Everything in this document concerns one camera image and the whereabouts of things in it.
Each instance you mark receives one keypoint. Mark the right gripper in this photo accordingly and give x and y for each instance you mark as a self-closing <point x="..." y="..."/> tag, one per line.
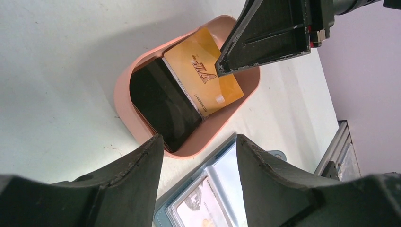
<point x="269" y="31"/>

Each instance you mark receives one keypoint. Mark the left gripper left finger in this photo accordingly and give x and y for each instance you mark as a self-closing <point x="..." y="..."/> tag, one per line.
<point x="121" y="194"/>

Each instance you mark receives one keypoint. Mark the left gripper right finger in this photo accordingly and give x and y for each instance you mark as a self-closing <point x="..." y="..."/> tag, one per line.
<point x="278" y="194"/>

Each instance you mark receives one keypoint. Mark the blue card holder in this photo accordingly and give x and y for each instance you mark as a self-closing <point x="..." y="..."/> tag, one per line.
<point x="222" y="169"/>

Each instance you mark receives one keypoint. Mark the black card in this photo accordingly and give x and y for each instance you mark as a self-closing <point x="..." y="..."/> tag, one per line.
<point x="161" y="101"/>

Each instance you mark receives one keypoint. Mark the white portrait card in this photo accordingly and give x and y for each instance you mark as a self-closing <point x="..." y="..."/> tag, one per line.
<point x="201" y="207"/>

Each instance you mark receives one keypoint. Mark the yellow card in tray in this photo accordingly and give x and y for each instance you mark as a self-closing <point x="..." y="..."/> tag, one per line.
<point x="193" y="62"/>

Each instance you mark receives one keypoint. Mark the aluminium frame rail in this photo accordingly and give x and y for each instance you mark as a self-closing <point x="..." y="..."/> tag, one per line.
<point x="339" y="161"/>

